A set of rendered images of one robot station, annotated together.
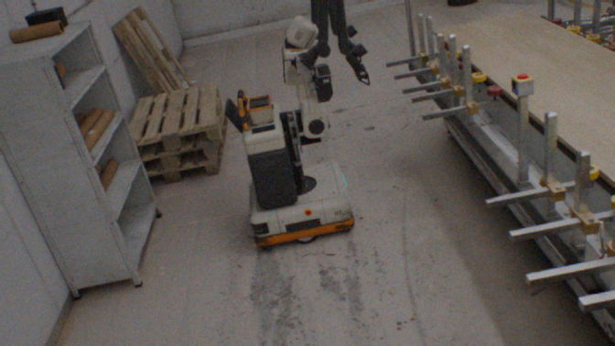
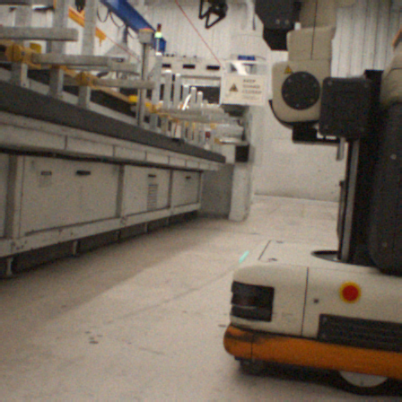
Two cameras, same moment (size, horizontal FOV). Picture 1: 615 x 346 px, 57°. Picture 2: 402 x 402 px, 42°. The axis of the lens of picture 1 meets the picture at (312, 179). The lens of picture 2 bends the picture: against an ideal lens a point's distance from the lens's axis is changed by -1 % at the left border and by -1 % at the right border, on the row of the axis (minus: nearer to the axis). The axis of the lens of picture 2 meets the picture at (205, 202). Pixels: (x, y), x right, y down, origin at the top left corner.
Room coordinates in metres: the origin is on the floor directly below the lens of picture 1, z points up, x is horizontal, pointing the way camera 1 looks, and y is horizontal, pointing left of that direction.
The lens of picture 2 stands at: (4.97, -0.08, 0.48)
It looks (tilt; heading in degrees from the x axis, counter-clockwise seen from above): 3 degrees down; 190
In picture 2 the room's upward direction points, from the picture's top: 5 degrees clockwise
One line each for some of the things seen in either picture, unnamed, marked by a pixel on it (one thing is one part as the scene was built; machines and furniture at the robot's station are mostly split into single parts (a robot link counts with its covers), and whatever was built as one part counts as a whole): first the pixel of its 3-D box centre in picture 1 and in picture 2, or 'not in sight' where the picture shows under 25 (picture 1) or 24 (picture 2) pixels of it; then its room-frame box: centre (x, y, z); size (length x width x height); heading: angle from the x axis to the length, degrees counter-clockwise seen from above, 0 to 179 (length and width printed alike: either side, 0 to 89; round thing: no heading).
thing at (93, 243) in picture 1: (82, 158); not in sight; (3.48, 1.44, 0.78); 0.90 x 0.45 x 1.55; 179
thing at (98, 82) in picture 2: (460, 110); (103, 83); (2.91, -0.90, 0.82); 0.43 x 0.03 x 0.04; 89
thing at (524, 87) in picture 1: (523, 85); (146, 38); (2.21, -0.95, 1.18); 0.07 x 0.07 x 0.08; 89
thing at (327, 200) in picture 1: (299, 200); (355, 301); (3.43, 0.11, 0.16); 0.67 x 0.64 x 0.25; 89
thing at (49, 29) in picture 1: (37, 32); not in sight; (3.59, 1.45, 1.59); 0.30 x 0.08 x 0.08; 89
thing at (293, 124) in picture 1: (308, 124); (315, 111); (3.49, -0.05, 0.68); 0.28 x 0.27 x 0.25; 179
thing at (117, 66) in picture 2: (447, 92); (78, 65); (3.16, -0.90, 0.83); 0.43 x 0.03 x 0.04; 89
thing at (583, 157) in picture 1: (580, 209); (165, 109); (1.70, -0.95, 0.87); 0.04 x 0.04 x 0.48; 89
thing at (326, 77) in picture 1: (319, 79); (281, 3); (3.42, -0.18, 0.99); 0.28 x 0.16 x 0.22; 179
